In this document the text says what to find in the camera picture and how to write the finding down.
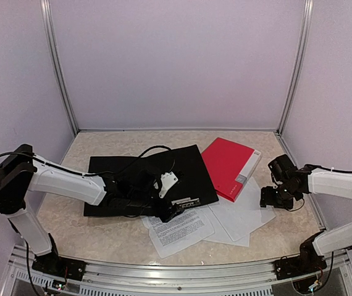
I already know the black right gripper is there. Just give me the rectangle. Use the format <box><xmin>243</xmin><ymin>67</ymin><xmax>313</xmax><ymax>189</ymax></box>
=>
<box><xmin>261</xmin><ymin>183</ymin><xmax>300</xmax><ymax>210</ymax></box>

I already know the black clip folder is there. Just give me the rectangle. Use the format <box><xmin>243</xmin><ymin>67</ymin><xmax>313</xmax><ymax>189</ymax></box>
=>
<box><xmin>83</xmin><ymin>145</ymin><xmax>219</xmax><ymax>222</ymax></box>

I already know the white paper sheet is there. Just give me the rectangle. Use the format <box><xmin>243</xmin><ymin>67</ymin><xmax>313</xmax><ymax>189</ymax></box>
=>
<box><xmin>209</xmin><ymin>178</ymin><xmax>276</xmax><ymax>241</ymax></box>

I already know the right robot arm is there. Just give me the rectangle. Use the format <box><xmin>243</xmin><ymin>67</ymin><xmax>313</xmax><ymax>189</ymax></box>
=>
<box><xmin>260</xmin><ymin>154</ymin><xmax>352</xmax><ymax>274</ymax></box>

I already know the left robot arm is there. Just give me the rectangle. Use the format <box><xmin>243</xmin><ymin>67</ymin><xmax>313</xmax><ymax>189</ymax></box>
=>
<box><xmin>0</xmin><ymin>144</ymin><xmax>184</xmax><ymax>274</ymax></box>

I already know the silver metal folder clip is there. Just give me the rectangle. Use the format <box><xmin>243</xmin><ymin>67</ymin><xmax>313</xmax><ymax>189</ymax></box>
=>
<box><xmin>171</xmin><ymin>197</ymin><xmax>201</xmax><ymax>208</ymax></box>

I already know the red plastic folder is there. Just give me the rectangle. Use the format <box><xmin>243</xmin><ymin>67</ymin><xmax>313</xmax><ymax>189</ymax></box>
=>
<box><xmin>201</xmin><ymin>138</ymin><xmax>261</xmax><ymax>202</ymax></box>

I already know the printed text paper sheet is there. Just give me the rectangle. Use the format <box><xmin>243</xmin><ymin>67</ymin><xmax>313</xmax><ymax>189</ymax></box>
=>
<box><xmin>142</xmin><ymin>209</ymin><xmax>215</xmax><ymax>258</ymax></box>

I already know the white paper sheet underneath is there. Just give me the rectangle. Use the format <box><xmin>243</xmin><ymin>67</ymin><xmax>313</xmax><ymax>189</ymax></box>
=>
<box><xmin>201</xmin><ymin>206</ymin><xmax>250</xmax><ymax>247</ymax></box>

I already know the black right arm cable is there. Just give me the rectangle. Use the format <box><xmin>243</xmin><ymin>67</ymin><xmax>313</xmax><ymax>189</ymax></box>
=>
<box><xmin>299</xmin><ymin>163</ymin><xmax>352</xmax><ymax>178</ymax></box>

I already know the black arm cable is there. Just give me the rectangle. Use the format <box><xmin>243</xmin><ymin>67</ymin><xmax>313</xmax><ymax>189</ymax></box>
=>
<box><xmin>0</xmin><ymin>145</ymin><xmax>177</xmax><ymax>208</ymax></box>
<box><xmin>299</xmin><ymin>163</ymin><xmax>352</xmax><ymax>178</ymax></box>

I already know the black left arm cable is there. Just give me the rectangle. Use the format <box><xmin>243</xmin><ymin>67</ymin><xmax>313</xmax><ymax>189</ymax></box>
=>
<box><xmin>0</xmin><ymin>145</ymin><xmax>177</xmax><ymax>208</ymax></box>

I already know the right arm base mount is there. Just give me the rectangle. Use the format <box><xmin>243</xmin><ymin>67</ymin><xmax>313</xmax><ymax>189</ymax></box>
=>
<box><xmin>274</xmin><ymin>242</ymin><xmax>327</xmax><ymax>280</ymax></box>

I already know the front aluminium frame rail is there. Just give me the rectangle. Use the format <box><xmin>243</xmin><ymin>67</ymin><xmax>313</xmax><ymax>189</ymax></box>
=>
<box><xmin>0</xmin><ymin>243</ymin><xmax>352</xmax><ymax>296</ymax></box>

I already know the right aluminium corner post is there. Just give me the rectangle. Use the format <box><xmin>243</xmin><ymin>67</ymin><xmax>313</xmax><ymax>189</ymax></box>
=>
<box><xmin>274</xmin><ymin>0</ymin><xmax>314</xmax><ymax>136</ymax></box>

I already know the aluminium corner post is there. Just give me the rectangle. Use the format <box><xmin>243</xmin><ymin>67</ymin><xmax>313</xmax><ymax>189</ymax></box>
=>
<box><xmin>274</xmin><ymin>0</ymin><xmax>314</xmax><ymax>136</ymax></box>
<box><xmin>38</xmin><ymin>0</ymin><xmax>80</xmax><ymax>136</ymax></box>

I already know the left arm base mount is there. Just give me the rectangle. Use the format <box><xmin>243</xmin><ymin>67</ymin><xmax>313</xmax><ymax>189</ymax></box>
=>
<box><xmin>32</xmin><ymin>257</ymin><xmax>87</xmax><ymax>281</ymax></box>

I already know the left aluminium corner post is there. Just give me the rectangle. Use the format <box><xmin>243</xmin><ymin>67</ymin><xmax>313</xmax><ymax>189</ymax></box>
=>
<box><xmin>38</xmin><ymin>0</ymin><xmax>80</xmax><ymax>136</ymax></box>

